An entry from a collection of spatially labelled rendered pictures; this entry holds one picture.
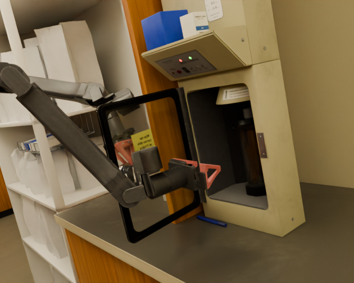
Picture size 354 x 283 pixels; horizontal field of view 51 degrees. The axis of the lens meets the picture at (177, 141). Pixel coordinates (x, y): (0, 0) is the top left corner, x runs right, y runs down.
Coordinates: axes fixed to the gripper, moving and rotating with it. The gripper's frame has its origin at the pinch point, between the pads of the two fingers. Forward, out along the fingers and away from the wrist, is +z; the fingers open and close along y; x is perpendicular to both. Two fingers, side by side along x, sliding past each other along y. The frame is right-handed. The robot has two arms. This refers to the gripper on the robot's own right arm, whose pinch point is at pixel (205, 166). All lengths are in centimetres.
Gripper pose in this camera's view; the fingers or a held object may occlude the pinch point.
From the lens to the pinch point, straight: 104.6
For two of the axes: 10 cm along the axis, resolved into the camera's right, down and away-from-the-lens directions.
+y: -6.1, -0.8, 7.9
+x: 1.5, 9.7, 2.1
